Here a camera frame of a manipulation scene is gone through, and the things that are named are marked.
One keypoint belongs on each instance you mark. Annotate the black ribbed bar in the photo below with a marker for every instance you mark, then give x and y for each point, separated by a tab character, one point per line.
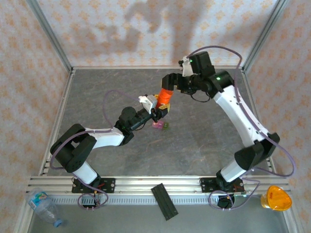
164	202

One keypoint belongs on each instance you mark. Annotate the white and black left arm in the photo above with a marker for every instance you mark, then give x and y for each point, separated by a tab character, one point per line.
107	138

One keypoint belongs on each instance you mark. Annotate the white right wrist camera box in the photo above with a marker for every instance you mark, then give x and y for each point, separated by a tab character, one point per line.
187	66

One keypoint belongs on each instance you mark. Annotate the clear plastic water bottle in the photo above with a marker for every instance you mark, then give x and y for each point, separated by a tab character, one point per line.
42	206

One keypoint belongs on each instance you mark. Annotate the aluminium table edge rail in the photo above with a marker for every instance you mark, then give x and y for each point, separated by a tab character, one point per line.
252	97
59	116
121	67

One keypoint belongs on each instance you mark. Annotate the black connector block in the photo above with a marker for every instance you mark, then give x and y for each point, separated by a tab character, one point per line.
226	202

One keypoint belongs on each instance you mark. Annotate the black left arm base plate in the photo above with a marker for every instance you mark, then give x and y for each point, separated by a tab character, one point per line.
108	185

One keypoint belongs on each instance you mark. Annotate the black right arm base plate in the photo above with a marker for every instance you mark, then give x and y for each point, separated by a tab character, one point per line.
207	185

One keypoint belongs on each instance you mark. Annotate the aluminium mounting rail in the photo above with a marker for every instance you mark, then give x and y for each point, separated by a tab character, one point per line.
145	182

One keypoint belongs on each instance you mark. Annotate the pink pill box marked Tues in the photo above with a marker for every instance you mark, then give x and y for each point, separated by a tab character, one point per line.
160	125

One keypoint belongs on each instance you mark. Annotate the orange plastic pill bottle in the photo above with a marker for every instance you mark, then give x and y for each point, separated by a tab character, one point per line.
164	99

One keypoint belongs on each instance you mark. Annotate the orange translucent plastic cup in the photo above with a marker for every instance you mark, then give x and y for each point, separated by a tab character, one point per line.
277	197

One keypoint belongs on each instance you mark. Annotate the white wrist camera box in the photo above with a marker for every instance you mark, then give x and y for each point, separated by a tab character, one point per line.
187	66
148	103

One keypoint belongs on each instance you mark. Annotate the aluminium frame post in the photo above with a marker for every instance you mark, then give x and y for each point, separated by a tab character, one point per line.
52	38
262	36

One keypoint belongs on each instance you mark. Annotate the green pill box marked Sun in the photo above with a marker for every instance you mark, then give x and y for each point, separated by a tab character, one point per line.
165	126

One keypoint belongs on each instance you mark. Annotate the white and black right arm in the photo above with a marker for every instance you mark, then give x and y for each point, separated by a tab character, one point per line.
238	116

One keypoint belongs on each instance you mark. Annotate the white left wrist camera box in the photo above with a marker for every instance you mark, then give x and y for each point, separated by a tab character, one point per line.
148	103

